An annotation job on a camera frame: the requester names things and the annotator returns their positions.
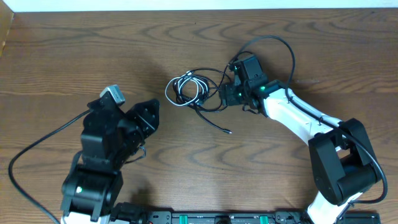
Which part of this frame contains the wooden board at left edge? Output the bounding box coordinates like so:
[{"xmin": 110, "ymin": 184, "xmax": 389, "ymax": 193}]
[{"xmin": 0, "ymin": 0, "xmax": 14, "ymax": 55}]

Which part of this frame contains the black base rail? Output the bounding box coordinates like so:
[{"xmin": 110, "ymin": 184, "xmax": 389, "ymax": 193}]
[{"xmin": 108, "ymin": 202, "xmax": 382, "ymax": 224}]

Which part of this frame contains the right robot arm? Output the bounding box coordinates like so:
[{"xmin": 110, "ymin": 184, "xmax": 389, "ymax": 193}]
[{"xmin": 220, "ymin": 55, "xmax": 386, "ymax": 223}]

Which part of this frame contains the white usb cable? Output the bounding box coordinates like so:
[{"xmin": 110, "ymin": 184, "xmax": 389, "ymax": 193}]
[{"xmin": 164, "ymin": 73, "xmax": 210, "ymax": 107}]

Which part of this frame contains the black usb cable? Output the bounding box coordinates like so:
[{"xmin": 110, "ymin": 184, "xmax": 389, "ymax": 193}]
[{"xmin": 172, "ymin": 51, "xmax": 254, "ymax": 135}]

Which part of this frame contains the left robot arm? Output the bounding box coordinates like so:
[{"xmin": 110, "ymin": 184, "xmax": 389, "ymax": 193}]
[{"xmin": 60, "ymin": 91, "xmax": 160, "ymax": 222}]

